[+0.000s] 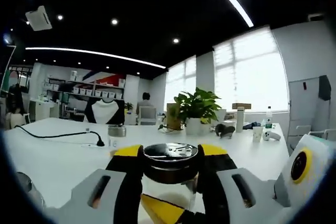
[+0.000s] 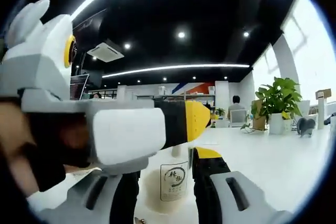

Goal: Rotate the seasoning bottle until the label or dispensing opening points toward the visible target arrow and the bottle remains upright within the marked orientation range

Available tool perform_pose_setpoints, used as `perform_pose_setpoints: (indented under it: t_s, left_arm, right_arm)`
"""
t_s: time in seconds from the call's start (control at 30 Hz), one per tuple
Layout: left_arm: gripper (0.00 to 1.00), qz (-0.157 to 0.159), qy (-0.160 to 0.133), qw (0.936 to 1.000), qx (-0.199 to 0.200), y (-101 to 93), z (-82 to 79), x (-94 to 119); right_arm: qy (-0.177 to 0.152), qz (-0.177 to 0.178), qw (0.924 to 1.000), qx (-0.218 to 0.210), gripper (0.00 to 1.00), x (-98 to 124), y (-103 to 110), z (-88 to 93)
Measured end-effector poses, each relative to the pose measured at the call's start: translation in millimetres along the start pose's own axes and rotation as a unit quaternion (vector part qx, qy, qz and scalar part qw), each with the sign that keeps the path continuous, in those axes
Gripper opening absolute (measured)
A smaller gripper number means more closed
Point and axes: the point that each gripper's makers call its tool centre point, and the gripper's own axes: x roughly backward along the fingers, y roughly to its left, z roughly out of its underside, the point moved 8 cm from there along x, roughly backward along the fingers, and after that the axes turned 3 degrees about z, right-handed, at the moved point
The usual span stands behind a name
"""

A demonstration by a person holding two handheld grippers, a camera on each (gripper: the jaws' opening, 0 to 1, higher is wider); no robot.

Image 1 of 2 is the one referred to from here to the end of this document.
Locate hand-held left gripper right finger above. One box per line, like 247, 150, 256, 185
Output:
197, 144, 294, 224

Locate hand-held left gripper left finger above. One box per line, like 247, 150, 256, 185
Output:
45, 144, 145, 224

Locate tall seasoning bottle white contents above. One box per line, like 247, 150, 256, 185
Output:
141, 142, 205, 224

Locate tall seasoning bottle brown contents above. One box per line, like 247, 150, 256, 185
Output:
107, 124, 127, 148

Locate clear plastic water bottle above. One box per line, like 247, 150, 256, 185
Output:
264, 106, 274, 130

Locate white handheld controller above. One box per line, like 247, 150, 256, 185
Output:
263, 131, 281, 141

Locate white cabinet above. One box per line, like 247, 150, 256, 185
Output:
288, 76, 332, 143

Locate white paper cup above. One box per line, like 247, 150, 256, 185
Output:
252, 126, 264, 143

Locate blue cloth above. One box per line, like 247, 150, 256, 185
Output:
243, 121, 263, 130

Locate dark hanging cloth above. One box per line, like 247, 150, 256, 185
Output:
318, 75, 332, 101

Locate dark grey gadget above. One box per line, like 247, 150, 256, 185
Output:
215, 123, 236, 140

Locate flat cardboard box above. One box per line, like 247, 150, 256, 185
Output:
232, 102, 252, 110

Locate white mesh chair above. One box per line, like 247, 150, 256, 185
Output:
138, 105, 158, 126

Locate brown paper bag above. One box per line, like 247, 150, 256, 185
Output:
166, 102, 182, 130

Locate large window with blinds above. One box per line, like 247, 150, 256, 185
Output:
213, 26, 289, 113

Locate green plant in white pot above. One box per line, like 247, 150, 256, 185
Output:
157, 87, 223, 135

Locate shelf with white storage bins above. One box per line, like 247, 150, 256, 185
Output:
43, 70, 127, 101

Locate narrow window with blinds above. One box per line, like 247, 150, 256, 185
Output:
164, 55, 197, 112

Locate ceiling air conditioner unit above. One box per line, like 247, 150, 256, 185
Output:
25, 5, 53, 32

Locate black power cable with plug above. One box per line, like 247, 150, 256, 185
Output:
14, 125, 106, 148

